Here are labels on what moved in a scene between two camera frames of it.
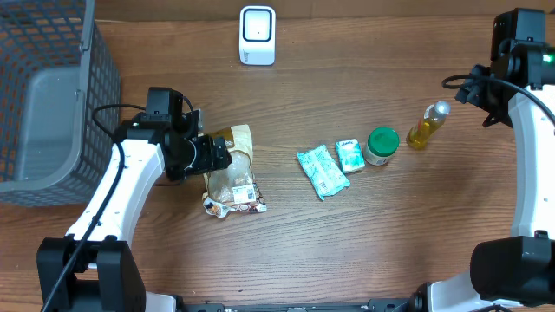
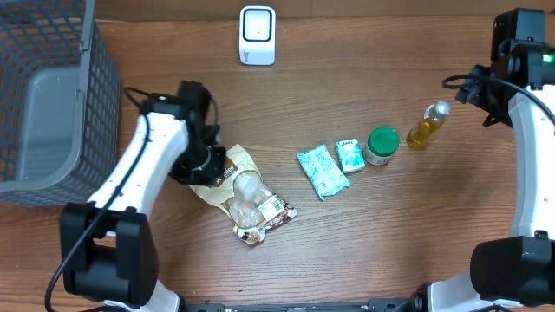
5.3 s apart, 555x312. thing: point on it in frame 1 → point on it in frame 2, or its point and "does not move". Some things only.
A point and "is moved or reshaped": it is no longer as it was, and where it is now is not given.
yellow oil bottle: x=434 y=116 does not move
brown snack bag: x=233 y=188 is moved or reshaped
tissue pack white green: x=350 y=155 does not move
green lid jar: x=382 y=143 does not move
